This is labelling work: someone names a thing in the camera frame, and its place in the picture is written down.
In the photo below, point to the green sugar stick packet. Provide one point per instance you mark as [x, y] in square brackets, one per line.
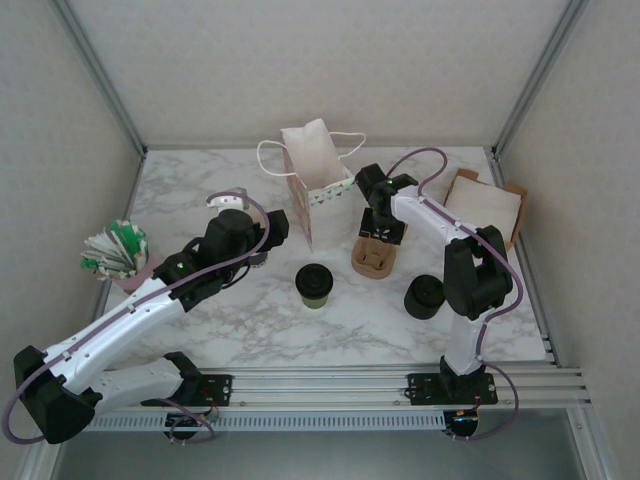
[137, 240]
[121, 234]

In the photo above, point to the small circuit board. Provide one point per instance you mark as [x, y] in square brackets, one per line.
[465, 422]
[187, 423]

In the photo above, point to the white patterned paper gift bag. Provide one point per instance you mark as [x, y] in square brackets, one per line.
[325, 220]

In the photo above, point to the white sugar stick packet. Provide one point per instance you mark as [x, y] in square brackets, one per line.
[102, 242]
[105, 267]

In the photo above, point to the brown cardboard napkin box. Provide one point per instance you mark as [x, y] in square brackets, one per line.
[520, 220]

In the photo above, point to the aluminium frame post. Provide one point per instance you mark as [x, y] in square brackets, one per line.
[537, 75]
[102, 75]

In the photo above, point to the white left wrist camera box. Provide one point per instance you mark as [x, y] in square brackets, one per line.
[222, 201]

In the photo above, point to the brown pulp cup carrier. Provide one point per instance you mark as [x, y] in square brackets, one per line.
[372, 262]

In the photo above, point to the black plastic cup lid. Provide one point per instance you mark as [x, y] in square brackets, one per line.
[314, 280]

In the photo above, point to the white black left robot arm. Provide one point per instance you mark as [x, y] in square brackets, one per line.
[150, 315]

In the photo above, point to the pink cup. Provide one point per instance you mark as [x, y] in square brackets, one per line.
[135, 282]

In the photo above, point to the green paper coffee cup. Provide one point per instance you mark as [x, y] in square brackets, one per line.
[315, 301]

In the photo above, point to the wide aluminium base rail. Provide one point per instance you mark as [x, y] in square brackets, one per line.
[325, 387]

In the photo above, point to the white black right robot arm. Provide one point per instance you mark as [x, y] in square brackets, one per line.
[415, 215]

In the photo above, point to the white paper liner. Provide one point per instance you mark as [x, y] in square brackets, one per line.
[482, 205]

